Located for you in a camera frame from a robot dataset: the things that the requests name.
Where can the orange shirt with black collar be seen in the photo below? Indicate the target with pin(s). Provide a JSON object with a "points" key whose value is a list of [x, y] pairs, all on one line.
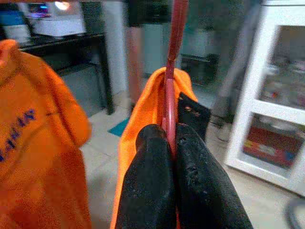
{"points": [[143, 107]]}

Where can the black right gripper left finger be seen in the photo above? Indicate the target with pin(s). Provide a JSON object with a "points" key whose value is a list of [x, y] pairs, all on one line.
{"points": [[147, 186]]}

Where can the white glass door cabinet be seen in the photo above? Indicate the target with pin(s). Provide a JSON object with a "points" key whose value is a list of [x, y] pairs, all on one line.
{"points": [[247, 114]]}

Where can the black desk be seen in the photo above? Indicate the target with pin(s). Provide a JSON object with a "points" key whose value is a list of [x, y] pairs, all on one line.
{"points": [[62, 40]]}

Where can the red plastic hanger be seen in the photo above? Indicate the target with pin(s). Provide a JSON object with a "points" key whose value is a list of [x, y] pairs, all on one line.
{"points": [[171, 100]]}

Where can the teal floor mat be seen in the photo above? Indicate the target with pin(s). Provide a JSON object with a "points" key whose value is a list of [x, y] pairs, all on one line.
{"points": [[119, 127]]}

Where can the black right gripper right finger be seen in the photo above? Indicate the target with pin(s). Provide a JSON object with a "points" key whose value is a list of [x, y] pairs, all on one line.
{"points": [[202, 190]]}

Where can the orange shirt with blue print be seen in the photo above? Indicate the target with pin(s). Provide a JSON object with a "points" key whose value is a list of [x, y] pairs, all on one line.
{"points": [[43, 143]]}

